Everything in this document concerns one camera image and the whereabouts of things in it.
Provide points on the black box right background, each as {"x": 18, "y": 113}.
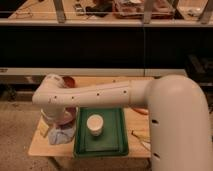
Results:
{"x": 199, "y": 69}

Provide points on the orange carrot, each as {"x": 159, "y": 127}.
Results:
{"x": 141, "y": 111}

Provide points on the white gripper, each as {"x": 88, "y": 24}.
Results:
{"x": 58, "y": 116}

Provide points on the corn cob with husk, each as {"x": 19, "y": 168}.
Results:
{"x": 143, "y": 139}

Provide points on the grey blue towel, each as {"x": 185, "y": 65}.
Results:
{"x": 58, "y": 136}

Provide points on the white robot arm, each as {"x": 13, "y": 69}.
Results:
{"x": 180, "y": 127}

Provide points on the wooden table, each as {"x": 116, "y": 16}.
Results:
{"x": 134, "y": 121}

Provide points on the red brown bowl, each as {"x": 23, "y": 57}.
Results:
{"x": 69, "y": 81}

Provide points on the white cup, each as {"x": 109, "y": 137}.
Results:
{"x": 95, "y": 124}

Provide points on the green plastic tray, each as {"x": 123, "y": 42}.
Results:
{"x": 113, "y": 139}

